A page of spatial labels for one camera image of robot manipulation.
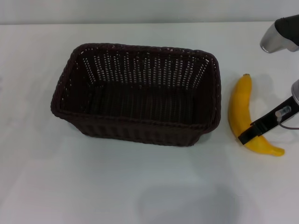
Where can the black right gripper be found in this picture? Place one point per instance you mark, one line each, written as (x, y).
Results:
(273, 119)

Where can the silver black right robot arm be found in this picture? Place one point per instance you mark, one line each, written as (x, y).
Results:
(283, 30)

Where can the yellow banana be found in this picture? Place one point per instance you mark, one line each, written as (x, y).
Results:
(240, 100)

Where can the dark brown woven basket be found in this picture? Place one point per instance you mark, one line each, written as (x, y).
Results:
(140, 130)

